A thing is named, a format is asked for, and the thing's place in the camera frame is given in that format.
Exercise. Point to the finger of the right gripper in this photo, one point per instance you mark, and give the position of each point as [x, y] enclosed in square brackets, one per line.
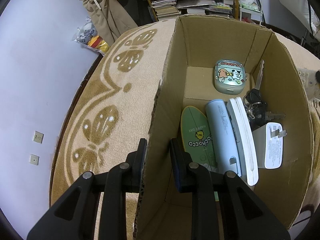
[317, 76]

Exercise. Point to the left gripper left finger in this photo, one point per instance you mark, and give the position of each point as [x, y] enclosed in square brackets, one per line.
[94, 200]

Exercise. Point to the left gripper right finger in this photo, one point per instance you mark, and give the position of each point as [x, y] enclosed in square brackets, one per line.
[222, 204]

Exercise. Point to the light blue power bank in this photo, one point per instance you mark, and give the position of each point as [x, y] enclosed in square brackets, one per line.
[224, 143]

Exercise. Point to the cardboard box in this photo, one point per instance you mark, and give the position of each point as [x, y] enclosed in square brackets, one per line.
[197, 43]

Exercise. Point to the white TV remote control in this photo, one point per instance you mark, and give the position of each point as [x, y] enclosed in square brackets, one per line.
[308, 78]

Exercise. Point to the bunch of keys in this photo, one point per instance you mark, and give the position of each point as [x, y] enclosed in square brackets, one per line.
[256, 107]

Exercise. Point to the white slim remote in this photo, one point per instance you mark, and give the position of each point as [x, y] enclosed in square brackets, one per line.
[244, 141]

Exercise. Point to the white plug adapter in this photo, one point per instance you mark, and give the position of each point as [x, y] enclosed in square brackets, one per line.
[268, 141]

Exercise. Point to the cartoon earbuds case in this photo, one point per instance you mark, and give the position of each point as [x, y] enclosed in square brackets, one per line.
[229, 77]

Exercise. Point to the green cartoon remote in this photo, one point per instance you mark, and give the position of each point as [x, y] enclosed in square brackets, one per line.
[197, 138]

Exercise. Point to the white utility cart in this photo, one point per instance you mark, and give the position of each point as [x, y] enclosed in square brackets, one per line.
[247, 8]

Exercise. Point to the beige floral rug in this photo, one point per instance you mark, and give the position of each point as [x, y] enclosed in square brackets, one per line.
[115, 111]

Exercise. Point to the stack of books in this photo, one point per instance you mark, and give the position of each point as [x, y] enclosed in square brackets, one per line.
[165, 9]

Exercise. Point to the plush toys in bag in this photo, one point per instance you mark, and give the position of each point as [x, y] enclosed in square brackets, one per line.
[88, 37]

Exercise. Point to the tan coat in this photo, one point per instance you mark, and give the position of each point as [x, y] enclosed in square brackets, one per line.
[110, 18]

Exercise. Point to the wall socket lower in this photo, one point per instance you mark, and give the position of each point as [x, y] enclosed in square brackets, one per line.
[34, 159]

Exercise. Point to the wall socket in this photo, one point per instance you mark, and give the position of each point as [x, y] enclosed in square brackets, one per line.
[38, 137]
[34, 159]

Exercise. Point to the wall socket upper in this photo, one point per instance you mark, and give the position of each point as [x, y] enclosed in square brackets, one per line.
[38, 137]

